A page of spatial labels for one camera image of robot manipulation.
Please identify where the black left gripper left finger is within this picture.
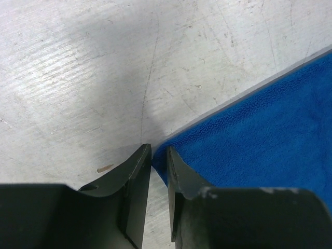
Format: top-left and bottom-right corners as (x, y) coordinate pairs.
(1, 144), (151, 248)

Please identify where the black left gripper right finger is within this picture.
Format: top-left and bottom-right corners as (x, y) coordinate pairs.
(166, 147), (331, 248)

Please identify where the blue towel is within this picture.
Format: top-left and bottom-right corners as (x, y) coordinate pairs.
(152, 52), (331, 206)

